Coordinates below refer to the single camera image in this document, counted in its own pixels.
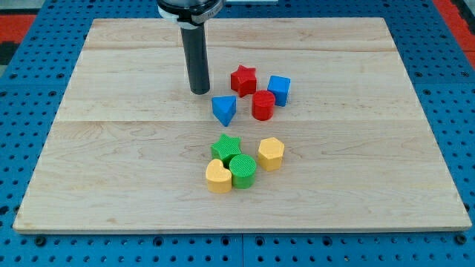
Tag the red cylinder block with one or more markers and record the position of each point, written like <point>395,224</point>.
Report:
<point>263,102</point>

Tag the black robot arm flange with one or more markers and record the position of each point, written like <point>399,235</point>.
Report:
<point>189,14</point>

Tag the blue cube block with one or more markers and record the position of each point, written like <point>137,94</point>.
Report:
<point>279,86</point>

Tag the green star block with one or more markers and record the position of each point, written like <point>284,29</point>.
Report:
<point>226,148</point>

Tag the blue triangle block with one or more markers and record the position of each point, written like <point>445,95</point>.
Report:
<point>224,108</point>

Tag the green cylinder block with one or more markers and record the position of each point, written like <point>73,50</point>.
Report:
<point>243,168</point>

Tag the yellow hexagon block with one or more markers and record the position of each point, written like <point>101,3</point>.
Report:
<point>270,154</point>

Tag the yellow heart block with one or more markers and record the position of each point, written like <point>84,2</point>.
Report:
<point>218,178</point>

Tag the red star block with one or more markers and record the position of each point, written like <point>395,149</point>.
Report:
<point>244,80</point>

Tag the light wooden board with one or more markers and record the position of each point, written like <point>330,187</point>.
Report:
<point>128,149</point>

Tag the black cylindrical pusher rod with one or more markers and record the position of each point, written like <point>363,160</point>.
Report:
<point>194,45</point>

